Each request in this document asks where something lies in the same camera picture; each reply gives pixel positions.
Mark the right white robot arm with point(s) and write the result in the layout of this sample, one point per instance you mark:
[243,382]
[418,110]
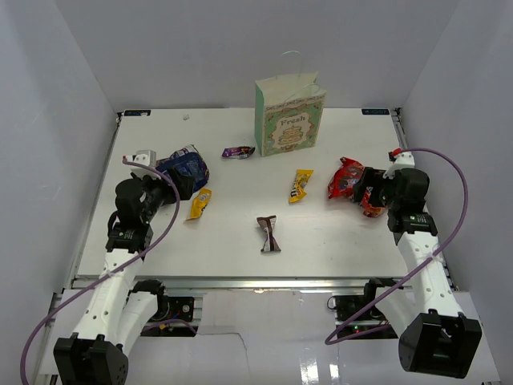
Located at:
[435,336]

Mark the purple candy bar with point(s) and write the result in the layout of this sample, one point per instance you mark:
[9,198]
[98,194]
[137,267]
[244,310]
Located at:
[240,152]

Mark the yellow candy pack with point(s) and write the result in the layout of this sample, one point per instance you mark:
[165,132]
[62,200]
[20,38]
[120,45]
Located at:
[301,179]
[199,204]

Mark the blue label right corner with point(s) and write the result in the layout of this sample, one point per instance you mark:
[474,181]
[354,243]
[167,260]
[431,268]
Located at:
[375,111]

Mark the blue chips bag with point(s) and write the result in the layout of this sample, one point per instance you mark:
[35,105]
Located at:
[188,162]

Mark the aluminium table frame rail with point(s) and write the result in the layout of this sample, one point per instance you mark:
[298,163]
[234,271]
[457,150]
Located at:
[257,283]

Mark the blue label left corner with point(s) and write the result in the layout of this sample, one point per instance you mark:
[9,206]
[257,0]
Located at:
[136,113]

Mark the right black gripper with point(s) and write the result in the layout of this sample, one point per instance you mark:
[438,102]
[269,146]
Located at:
[371,178]

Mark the green paper gift bag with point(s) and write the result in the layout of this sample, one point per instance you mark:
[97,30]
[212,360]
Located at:
[288,112]

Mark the blue label corner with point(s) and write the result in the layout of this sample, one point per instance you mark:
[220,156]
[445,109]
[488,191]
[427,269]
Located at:
[375,111]
[136,113]

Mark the red snack bag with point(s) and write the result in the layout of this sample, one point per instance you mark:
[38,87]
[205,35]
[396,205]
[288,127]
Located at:
[343,181]

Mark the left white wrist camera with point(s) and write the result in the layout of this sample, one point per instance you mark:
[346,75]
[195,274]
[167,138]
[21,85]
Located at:
[145,157]

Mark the brown white candy bar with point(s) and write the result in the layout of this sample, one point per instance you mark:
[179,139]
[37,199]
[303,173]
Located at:
[267,224]

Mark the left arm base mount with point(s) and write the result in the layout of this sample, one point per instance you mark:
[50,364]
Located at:
[175,308]

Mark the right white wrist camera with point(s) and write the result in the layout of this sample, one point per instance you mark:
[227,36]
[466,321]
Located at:
[399,160]

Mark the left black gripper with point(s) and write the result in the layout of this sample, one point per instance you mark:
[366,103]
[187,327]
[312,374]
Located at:
[183,184]

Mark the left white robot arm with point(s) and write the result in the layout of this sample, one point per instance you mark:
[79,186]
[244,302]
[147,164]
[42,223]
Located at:
[98,348]

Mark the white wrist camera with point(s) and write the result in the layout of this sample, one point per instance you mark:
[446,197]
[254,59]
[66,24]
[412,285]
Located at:
[145,157]
[399,160]

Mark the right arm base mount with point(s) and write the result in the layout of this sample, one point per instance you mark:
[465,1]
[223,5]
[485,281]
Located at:
[345,306]

